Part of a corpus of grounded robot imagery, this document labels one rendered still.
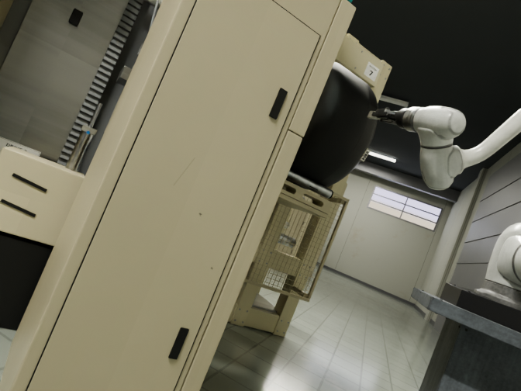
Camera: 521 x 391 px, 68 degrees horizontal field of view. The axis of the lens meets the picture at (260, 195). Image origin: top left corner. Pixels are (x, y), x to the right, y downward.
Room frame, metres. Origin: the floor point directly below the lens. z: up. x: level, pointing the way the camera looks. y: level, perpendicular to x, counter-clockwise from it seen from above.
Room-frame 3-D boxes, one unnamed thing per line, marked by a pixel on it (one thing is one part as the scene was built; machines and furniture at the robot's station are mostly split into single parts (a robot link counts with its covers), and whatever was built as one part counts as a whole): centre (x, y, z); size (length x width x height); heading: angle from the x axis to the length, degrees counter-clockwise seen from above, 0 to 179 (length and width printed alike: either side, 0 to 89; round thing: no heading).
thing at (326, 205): (1.72, -0.14, 0.83); 0.36 x 0.09 x 0.06; 117
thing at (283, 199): (1.84, -0.08, 0.80); 0.37 x 0.36 x 0.02; 27
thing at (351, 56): (2.17, -0.06, 1.71); 0.61 x 0.25 x 0.15; 117
